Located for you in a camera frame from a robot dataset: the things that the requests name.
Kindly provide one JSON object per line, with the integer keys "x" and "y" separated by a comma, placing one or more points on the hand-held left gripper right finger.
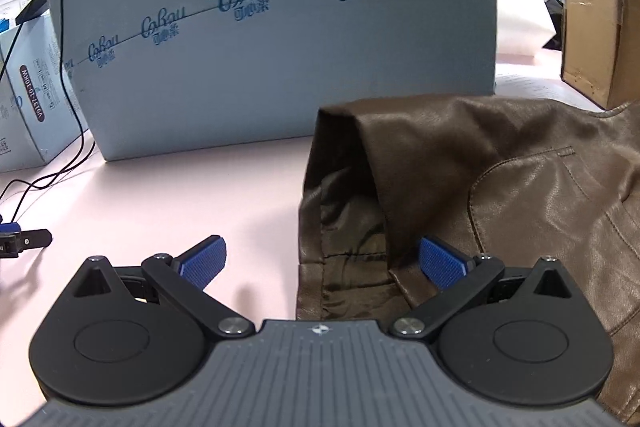
{"x": 442, "y": 263}

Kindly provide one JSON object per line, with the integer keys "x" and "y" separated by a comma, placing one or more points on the large blue-grey cardboard box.
{"x": 275, "y": 57}

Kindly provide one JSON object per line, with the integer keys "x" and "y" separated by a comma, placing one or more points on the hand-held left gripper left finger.
{"x": 202, "y": 261}

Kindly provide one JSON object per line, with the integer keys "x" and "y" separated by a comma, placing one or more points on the black stand device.
{"x": 25, "y": 239}

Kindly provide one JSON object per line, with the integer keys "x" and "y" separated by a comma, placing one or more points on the brown cardboard box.
{"x": 595, "y": 7}

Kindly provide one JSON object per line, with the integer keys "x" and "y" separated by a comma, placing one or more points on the small light blue cardboard box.
{"x": 30, "y": 107}

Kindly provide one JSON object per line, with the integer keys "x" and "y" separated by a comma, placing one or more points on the brown leather jacket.
{"x": 525, "y": 207}

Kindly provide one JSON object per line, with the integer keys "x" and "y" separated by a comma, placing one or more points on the white printed paper sheet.
{"x": 540, "y": 82}

